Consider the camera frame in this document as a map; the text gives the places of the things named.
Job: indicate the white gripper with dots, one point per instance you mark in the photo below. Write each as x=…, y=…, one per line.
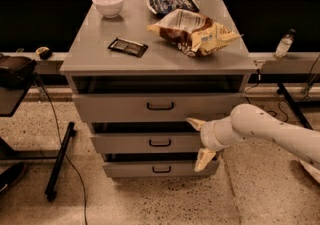
x=207, y=136

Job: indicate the grey drawer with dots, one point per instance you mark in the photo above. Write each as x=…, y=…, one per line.
x=129, y=143
x=154, y=107
x=157, y=169

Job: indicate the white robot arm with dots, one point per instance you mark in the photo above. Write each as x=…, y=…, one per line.
x=248, y=122

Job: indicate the grey drawer cabinet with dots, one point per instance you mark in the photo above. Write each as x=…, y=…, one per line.
x=91, y=68

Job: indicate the grey bottom drawer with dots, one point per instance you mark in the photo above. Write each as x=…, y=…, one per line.
x=157, y=169

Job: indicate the grey top drawer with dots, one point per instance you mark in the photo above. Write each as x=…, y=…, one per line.
x=154, y=107

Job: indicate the black stand leg right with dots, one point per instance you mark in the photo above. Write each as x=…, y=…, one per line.
x=294, y=107

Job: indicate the brown yellow chip bag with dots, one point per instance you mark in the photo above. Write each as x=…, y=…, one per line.
x=192, y=33

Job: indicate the black flat snack packet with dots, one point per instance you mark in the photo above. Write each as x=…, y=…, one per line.
x=128, y=47

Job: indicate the clear plastic bottle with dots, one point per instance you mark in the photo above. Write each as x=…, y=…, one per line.
x=285, y=44

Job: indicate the blue snack bag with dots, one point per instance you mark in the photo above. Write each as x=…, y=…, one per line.
x=164, y=7

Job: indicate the black table leg base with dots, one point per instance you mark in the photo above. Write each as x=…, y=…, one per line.
x=50, y=189

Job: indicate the white bowl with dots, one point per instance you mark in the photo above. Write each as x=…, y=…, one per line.
x=108, y=8

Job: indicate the yellow black tape measure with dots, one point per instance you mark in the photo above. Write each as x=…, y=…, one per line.
x=44, y=53

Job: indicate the black shoe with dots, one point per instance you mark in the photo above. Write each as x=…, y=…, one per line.
x=12, y=175

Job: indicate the dark side table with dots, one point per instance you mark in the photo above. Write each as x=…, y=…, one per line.
x=10, y=99

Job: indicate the black bag on table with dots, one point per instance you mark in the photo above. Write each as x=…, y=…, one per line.
x=15, y=71

